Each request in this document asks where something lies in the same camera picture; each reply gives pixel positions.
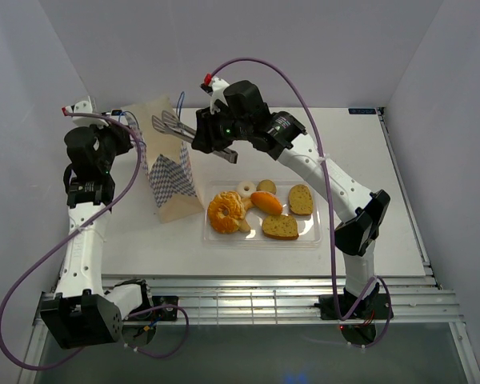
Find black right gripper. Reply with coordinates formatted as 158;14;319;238
190;102;250;154

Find metal serving tongs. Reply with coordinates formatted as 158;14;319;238
151;110;238;164

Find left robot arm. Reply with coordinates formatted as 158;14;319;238
40;121;154;350

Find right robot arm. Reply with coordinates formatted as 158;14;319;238
191;75;390;318

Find paper bread bag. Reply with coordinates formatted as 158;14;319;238
121;96;203;223

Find pale bread stick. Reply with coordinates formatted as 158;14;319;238
239;198;254;233

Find orange oval bread roll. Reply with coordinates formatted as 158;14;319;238
250;191;283;215

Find small white donut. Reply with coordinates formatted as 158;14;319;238
236;181;257;198

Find round tan bun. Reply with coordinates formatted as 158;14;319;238
257;179;277;194

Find clear plastic tray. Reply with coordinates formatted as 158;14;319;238
202;180;323;249

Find upper heart toast slice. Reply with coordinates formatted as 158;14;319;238
288;184;314;216

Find heart toast slice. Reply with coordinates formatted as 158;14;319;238
262;214;299;240
288;184;314;216

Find lower heart toast slice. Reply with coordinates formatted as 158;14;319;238
262;214;299;240

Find right black label sticker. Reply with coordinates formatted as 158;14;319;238
348;108;377;115

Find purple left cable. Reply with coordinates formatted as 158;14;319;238
0;113;191;371

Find purple cable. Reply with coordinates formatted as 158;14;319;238
0;113;191;371
214;58;392;350

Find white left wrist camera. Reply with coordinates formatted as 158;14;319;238
62;96;107;127

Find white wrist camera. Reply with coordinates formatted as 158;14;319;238
201;74;230;114
62;96;107;127

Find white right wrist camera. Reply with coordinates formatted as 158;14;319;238
201;74;230;114

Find large orange ring bread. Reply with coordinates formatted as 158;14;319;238
207;191;246;234

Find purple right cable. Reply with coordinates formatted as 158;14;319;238
214;58;392;350

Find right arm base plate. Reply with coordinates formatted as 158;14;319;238
314;294;394;320

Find aluminium frame rail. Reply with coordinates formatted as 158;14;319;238
102;109;462;325

